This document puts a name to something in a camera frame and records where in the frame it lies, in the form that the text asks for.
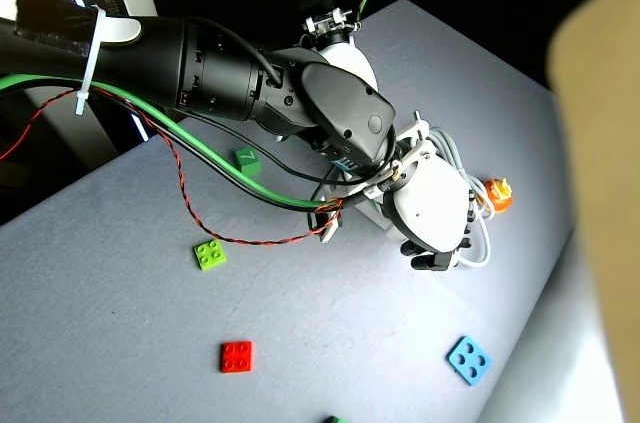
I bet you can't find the grey table cloth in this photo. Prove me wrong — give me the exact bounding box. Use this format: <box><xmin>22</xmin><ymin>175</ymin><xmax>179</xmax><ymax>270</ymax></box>
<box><xmin>0</xmin><ymin>0</ymin><xmax>626</xmax><ymax>423</ymax></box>

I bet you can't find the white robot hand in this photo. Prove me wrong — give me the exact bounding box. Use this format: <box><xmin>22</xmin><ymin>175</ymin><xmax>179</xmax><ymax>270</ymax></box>
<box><xmin>298</xmin><ymin>32</ymin><xmax>380</xmax><ymax>92</ymax></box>
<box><xmin>382</xmin><ymin>155</ymin><xmax>476</xmax><ymax>273</ymax></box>

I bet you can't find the lime green toy brick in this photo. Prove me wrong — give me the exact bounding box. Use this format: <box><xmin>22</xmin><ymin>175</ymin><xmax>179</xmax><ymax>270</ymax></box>
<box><xmin>193</xmin><ymin>239</ymin><xmax>228</xmax><ymax>272</ymax></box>

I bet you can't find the black cable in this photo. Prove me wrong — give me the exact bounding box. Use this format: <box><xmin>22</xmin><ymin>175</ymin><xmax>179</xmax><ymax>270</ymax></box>
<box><xmin>84</xmin><ymin>87</ymin><xmax>326</xmax><ymax>217</ymax></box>

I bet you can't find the red toy brick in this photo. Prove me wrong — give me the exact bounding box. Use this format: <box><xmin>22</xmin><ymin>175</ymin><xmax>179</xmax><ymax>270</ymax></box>
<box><xmin>218</xmin><ymin>340</ymin><xmax>255</xmax><ymax>374</ymax></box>

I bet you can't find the white zip tie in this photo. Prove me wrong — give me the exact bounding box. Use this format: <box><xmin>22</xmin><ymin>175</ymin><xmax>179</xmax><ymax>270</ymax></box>
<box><xmin>74</xmin><ymin>5</ymin><xmax>107</xmax><ymax>117</ymax></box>

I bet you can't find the orange toy figure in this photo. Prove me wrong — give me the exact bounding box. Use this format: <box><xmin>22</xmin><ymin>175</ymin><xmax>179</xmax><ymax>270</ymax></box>
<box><xmin>482</xmin><ymin>176</ymin><xmax>515</xmax><ymax>214</ymax></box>

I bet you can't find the blue four-hole block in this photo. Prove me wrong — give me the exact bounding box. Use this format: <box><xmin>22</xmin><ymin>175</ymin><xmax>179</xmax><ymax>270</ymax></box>
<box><xmin>445</xmin><ymin>335</ymin><xmax>494</xmax><ymax>387</ymax></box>

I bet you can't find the blurred beige panel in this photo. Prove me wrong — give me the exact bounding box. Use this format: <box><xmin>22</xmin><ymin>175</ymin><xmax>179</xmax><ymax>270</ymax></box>
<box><xmin>547</xmin><ymin>0</ymin><xmax>640</xmax><ymax>423</ymax></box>

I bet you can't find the green number cube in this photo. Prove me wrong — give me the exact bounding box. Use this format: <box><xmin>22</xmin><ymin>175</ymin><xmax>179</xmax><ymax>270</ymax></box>
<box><xmin>232</xmin><ymin>146</ymin><xmax>264</xmax><ymax>178</ymax></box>

